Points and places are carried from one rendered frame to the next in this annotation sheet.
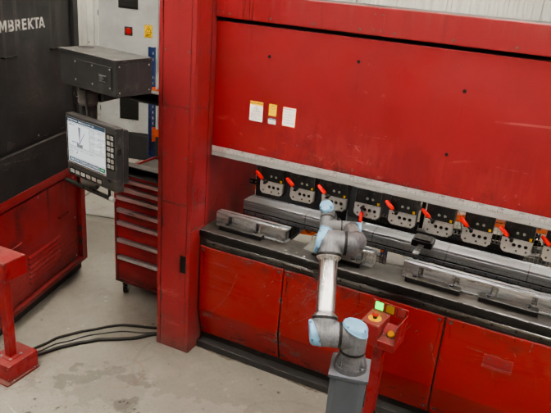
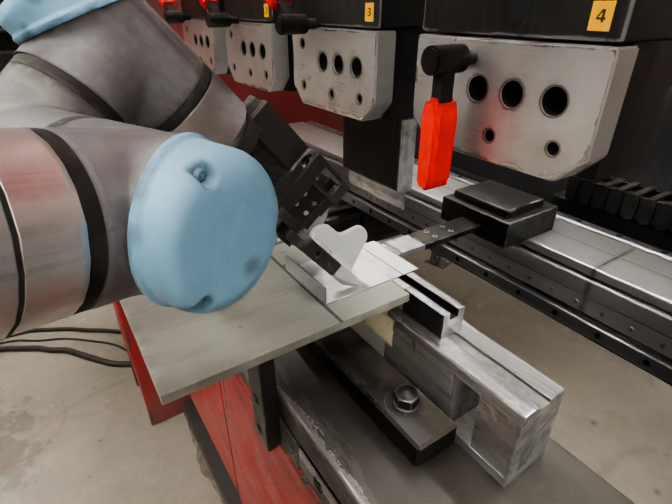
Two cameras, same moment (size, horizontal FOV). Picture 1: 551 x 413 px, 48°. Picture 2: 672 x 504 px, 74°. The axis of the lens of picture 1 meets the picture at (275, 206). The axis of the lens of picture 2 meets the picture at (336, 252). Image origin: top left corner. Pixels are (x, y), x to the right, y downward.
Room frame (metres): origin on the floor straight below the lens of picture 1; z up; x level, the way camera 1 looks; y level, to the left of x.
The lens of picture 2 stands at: (2.89, -0.59, 1.27)
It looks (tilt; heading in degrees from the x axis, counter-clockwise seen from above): 29 degrees down; 32
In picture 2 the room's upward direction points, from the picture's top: straight up
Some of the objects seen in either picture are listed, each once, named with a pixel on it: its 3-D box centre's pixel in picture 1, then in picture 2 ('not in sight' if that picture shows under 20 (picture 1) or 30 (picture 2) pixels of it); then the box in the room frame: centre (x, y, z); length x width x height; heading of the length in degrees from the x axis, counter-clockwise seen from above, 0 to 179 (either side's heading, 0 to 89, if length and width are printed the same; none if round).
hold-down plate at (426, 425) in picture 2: (336, 257); (350, 359); (3.25, -0.38, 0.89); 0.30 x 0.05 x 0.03; 66
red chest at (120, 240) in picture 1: (161, 232); not in sight; (4.26, 0.85, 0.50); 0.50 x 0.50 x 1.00; 66
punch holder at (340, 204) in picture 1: (336, 194); (364, 22); (3.33, -0.35, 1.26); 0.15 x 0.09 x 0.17; 66
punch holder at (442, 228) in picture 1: (440, 218); not in sight; (3.08, -0.89, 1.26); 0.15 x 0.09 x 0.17; 66
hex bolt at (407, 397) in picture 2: not in sight; (406, 397); (3.21, -0.47, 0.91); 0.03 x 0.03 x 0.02
